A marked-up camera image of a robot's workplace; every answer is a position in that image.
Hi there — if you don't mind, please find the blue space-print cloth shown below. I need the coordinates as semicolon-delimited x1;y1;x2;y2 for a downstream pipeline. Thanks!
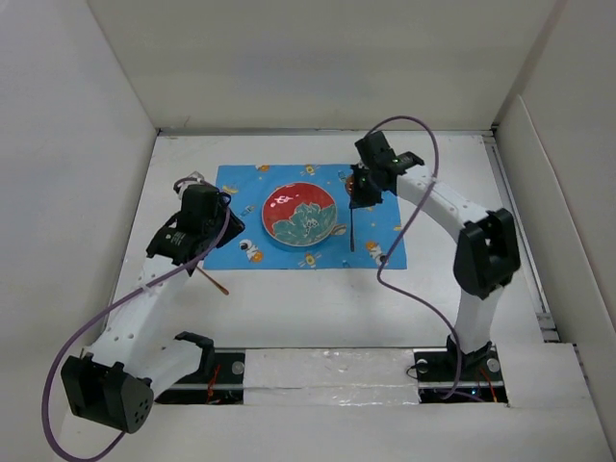
204;164;401;270

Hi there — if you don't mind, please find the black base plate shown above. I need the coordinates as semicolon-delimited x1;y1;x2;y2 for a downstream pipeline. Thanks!
156;348;245;405
406;347;508;404

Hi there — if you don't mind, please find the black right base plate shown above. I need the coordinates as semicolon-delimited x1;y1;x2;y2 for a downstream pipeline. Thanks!
406;347;508;404

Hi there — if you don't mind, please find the copper spoon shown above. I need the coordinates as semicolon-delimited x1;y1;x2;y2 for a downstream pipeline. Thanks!
346;174;355;252

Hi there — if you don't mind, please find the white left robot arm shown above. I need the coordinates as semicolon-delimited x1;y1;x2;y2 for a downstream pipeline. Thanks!
61;183;244;433

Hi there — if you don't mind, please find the copper fork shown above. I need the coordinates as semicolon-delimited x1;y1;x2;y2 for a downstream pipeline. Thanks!
196;267;230;296

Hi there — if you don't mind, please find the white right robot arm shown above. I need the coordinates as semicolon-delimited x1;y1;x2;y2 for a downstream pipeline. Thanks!
346;131;521;379

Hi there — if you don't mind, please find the red and teal plate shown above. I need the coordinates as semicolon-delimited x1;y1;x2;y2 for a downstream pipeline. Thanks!
261;182;338;248

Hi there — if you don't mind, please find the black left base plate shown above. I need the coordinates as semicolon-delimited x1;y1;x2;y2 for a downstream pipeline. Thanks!
156;348;245;405

